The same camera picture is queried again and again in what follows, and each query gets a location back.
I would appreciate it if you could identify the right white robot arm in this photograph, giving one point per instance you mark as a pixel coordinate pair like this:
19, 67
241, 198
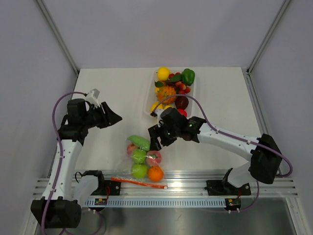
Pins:
262, 154

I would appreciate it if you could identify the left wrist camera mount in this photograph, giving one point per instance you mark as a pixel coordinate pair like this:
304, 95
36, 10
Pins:
92, 97

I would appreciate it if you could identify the aluminium mounting rail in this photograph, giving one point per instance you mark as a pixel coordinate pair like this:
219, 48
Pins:
192, 183

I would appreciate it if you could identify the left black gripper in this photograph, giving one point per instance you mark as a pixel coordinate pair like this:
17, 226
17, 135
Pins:
109, 117

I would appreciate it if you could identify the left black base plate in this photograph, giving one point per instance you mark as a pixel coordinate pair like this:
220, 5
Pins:
113, 188

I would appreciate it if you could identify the green lime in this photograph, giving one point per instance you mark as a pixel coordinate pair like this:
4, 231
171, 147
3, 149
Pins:
139, 156

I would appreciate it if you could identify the orange fruit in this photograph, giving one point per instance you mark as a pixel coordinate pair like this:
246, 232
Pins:
155, 174

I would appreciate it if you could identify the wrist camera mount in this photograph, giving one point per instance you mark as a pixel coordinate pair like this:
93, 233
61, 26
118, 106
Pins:
157, 114
92, 97

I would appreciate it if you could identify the white slotted cable duct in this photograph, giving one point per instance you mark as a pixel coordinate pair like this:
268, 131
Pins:
155, 203

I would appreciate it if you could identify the yellow lemon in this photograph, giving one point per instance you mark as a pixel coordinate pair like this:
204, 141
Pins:
163, 73

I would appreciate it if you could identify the red strawberry bunch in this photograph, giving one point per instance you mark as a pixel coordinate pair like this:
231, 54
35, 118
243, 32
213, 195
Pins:
180, 87

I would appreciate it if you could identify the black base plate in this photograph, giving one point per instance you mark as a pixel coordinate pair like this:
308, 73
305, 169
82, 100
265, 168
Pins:
220, 188
113, 188

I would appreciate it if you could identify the yellow pepper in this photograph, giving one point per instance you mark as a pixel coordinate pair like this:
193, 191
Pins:
155, 105

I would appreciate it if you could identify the green cucumber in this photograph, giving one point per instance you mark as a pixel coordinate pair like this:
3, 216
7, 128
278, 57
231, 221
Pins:
140, 142

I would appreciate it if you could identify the green apple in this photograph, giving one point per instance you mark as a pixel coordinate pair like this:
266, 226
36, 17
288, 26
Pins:
139, 171

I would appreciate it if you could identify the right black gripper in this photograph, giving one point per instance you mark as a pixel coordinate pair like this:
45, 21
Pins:
156, 131

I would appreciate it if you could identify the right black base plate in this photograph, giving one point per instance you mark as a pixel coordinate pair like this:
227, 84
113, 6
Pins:
220, 188

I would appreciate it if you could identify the green bell pepper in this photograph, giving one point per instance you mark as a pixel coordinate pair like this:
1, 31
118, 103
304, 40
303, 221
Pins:
188, 77

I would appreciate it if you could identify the orange spiky horned melon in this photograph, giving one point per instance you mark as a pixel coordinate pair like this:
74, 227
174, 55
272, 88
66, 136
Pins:
165, 92

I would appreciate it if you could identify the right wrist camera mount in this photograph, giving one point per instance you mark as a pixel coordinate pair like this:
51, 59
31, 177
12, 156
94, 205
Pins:
157, 114

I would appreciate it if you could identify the clear zip top bag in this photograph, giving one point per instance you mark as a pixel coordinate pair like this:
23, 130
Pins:
123, 173

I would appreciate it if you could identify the green leaf with stem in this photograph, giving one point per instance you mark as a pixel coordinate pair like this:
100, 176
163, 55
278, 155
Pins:
170, 82

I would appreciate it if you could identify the red wrinkled fruit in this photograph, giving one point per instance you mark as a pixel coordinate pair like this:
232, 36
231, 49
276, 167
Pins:
182, 112

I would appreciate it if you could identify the pink peach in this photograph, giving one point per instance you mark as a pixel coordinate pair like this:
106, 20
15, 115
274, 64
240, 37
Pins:
153, 158

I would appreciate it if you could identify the dark purple fruit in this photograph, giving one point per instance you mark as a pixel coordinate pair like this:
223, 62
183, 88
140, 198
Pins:
181, 102

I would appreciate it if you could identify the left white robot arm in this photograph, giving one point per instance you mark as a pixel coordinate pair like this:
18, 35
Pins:
60, 206

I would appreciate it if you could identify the white plastic basket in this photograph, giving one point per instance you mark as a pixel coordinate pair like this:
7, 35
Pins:
151, 92

